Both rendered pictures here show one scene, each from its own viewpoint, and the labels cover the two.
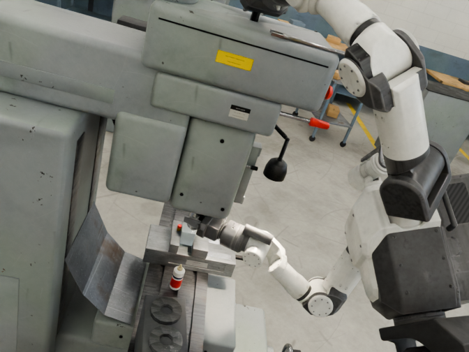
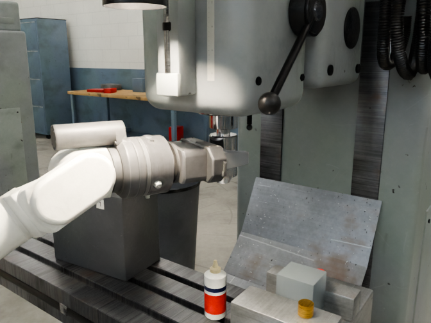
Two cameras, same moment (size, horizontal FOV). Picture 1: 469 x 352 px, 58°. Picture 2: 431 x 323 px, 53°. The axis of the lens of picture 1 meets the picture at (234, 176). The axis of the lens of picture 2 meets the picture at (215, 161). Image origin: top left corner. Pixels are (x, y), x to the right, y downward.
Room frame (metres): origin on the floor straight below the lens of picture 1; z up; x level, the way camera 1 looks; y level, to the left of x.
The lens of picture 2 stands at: (1.65, -0.41, 1.39)
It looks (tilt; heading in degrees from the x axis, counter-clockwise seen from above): 14 degrees down; 136
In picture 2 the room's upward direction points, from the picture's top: straight up
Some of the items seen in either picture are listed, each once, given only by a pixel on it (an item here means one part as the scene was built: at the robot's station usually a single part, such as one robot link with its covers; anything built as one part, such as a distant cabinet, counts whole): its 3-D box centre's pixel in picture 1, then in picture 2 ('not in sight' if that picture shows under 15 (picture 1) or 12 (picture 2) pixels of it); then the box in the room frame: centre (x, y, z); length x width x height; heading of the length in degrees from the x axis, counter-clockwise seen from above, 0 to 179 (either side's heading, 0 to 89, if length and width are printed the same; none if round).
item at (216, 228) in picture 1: (220, 230); (172, 163); (1.14, -0.01, 1.23); 0.13 x 0.12 x 0.10; 168
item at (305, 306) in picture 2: not in sight; (305, 308); (1.35, 0.06, 1.05); 0.02 x 0.02 x 0.02
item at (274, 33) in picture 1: (318, 45); not in sight; (1.08, -0.09, 1.89); 0.24 x 0.04 x 0.01; 100
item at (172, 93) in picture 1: (217, 90); not in sight; (1.15, 0.12, 1.68); 0.34 x 0.24 x 0.10; 99
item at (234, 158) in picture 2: not in sight; (233, 159); (1.19, 0.07, 1.23); 0.06 x 0.02 x 0.03; 78
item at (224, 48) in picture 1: (239, 47); not in sight; (1.16, 0.09, 1.81); 0.47 x 0.26 x 0.16; 99
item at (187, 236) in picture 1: (187, 234); (301, 289); (1.31, 0.10, 1.04); 0.06 x 0.05 x 0.06; 12
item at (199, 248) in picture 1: (199, 241); (284, 320); (1.32, 0.05, 1.02); 0.15 x 0.06 x 0.04; 12
